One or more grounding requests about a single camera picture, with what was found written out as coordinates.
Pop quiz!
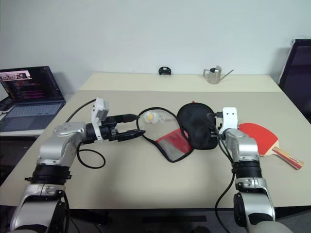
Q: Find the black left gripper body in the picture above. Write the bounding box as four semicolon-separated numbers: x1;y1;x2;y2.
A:
99;115;126;143

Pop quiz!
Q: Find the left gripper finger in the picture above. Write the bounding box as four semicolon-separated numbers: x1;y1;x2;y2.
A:
118;113;140;123
116;129;146;142

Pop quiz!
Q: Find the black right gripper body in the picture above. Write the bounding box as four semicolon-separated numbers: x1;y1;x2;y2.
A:
210;119;221;139

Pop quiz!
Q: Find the black red paddle case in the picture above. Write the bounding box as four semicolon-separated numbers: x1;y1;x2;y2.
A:
137;101;219;164

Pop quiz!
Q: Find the red table tennis paddle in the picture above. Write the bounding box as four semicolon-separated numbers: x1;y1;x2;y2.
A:
237;122;305;171

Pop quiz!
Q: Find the white yellow table tennis ball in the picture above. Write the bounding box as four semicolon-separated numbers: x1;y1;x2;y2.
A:
143;112;160;124

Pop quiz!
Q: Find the metal watering can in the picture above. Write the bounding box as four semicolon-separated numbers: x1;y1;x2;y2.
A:
203;65;235;85

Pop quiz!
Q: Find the small black plastic holder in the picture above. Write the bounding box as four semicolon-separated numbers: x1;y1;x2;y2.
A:
158;66;173;76

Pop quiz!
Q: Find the open laptop computer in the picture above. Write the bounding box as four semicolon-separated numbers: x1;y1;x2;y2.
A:
0;66;67;133

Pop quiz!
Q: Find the black office chair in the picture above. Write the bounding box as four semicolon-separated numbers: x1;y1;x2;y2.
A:
277;38;311;117

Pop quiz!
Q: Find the small black device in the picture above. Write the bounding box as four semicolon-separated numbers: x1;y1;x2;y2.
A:
0;98;12;112

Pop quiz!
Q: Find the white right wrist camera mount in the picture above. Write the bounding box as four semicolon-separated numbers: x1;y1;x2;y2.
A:
218;107;240;134

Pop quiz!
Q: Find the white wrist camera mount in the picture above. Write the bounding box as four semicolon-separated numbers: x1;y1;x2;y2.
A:
218;107;240;134
91;97;110;142

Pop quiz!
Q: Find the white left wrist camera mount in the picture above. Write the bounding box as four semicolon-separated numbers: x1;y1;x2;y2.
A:
91;97;110;142

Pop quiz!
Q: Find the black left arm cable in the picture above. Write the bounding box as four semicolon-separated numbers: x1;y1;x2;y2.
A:
66;99;106;169

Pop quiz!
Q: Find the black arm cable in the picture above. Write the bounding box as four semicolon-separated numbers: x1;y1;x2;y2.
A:
66;99;106;169
206;111;238;233

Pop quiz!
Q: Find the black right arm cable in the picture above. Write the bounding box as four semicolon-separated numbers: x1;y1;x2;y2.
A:
206;111;238;233

